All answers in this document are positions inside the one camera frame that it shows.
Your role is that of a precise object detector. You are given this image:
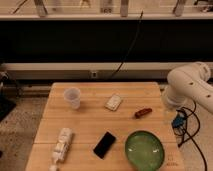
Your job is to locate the white sponge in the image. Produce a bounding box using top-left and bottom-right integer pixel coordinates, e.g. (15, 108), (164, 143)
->
(105, 94), (122, 111)

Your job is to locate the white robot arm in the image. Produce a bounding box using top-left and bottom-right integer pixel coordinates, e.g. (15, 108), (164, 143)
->
(162, 62), (213, 124)

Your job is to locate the white ceramic cup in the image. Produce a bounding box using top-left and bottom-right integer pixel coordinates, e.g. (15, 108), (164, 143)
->
(63, 87), (81, 109)

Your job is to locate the blue connector box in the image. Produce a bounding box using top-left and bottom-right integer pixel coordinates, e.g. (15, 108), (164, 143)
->
(172, 115), (185, 128)

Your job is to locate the brown sausage toy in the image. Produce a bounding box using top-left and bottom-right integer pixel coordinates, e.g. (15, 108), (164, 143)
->
(134, 108), (152, 119)

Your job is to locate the green glass bowl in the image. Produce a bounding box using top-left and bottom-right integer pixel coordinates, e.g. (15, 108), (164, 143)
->
(125, 131), (165, 171)

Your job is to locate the black smartphone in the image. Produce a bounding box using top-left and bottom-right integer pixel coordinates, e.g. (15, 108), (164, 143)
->
(93, 132), (116, 159)

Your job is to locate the black hanging cable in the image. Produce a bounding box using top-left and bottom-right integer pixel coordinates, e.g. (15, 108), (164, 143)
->
(105, 9), (145, 80)

